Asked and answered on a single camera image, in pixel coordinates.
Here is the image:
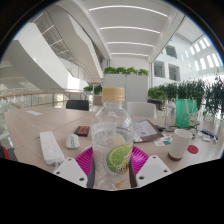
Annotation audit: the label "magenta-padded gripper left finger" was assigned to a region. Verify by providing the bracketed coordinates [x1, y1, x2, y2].
[52, 145, 98, 190]

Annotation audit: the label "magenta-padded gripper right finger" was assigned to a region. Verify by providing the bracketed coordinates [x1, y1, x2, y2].
[128, 145, 173, 189]

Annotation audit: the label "clear bottle with lime label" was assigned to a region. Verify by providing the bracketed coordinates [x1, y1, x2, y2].
[90, 86, 136, 191]

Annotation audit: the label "small grey-white computer mouse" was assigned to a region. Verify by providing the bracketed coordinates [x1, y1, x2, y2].
[65, 133, 81, 150]

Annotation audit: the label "white power strip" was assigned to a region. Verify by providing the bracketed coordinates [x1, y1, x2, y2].
[39, 130, 66, 167]

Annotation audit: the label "white printed card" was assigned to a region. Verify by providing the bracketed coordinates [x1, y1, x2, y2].
[153, 133, 173, 147]

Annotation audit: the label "white cup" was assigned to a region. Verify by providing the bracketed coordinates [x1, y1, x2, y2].
[167, 128, 194, 162]

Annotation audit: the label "tablet with printed sheet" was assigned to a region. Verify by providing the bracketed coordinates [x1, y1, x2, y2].
[133, 119, 164, 144]

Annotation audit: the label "small red and black box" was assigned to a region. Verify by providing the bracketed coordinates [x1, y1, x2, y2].
[73, 125, 91, 138]

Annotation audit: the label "flat round red coaster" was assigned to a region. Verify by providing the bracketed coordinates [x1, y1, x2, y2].
[186, 144, 200, 155]

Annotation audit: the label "clear plastic bottle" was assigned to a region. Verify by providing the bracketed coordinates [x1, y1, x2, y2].
[163, 98, 177, 132]

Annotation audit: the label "white chair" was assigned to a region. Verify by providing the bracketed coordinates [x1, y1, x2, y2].
[126, 101, 158, 118]

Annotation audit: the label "black chair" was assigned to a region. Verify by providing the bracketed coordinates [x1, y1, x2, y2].
[65, 99, 90, 112]

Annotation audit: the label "green tote bag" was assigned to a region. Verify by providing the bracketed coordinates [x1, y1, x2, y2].
[175, 98, 199, 129]

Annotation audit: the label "white paper sheet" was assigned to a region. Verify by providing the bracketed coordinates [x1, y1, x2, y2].
[25, 109, 44, 117]

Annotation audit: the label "white cabinet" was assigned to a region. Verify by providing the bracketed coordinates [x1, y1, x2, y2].
[102, 73, 150, 108]

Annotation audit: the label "brown planter with green plants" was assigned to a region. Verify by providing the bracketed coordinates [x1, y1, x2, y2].
[82, 84, 104, 107]

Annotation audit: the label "green hedge of plants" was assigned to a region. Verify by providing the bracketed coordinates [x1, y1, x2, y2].
[147, 74, 224, 118]

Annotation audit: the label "green plants atop cabinet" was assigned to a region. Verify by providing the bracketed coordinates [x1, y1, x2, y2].
[102, 66, 150, 77]

